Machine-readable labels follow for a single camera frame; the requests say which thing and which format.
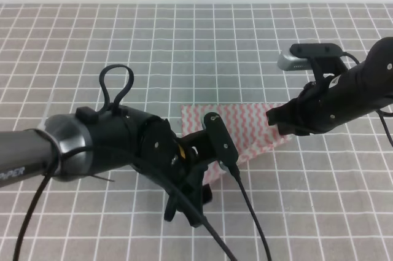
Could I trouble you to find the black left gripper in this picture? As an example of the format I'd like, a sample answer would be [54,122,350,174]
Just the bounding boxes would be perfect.
[134,118,212,227]

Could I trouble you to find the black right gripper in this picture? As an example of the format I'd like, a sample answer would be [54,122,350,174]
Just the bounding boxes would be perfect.
[266,81,335,136]

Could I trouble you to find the pink white wavy towel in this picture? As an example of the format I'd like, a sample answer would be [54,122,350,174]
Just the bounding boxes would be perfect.
[181,103,290,166]

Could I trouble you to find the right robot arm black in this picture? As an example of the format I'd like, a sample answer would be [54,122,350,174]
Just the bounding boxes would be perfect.
[267,37,392,136]

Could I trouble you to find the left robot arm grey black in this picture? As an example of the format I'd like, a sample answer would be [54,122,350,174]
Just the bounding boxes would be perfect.
[1,107,212,227]

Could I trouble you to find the grey grid tablecloth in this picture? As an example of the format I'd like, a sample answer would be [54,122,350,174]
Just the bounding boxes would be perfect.
[1,3,392,260]

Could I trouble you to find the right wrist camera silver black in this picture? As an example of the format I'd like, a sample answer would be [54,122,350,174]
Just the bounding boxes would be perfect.
[277,43,348,82]

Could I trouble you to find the black left camera cable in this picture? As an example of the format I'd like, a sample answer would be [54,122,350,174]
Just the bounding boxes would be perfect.
[227,164,274,261]

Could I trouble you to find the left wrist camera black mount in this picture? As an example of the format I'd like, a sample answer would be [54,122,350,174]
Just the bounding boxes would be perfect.
[203,112,239,174]

